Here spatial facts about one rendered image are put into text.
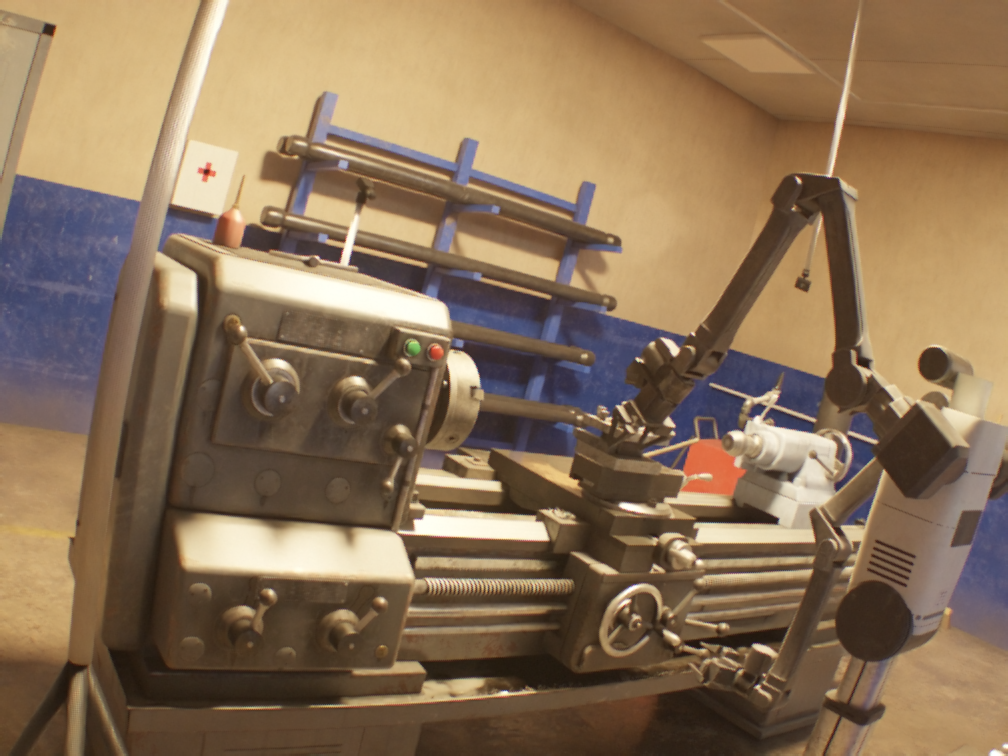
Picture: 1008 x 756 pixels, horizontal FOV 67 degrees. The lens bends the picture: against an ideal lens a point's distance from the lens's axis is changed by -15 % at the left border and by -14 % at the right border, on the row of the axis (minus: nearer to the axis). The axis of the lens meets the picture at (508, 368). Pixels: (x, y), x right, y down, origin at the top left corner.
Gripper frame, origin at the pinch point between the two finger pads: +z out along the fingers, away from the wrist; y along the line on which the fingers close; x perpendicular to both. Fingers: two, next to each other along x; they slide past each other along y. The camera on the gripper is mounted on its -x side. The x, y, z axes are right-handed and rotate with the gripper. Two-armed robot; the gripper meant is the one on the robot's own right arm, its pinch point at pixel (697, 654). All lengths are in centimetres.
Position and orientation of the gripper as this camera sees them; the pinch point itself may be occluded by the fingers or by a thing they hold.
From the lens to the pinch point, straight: 221.0
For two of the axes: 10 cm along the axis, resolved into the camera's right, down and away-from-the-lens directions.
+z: -5.6, -2.3, 7.9
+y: -4.5, 8.9, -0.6
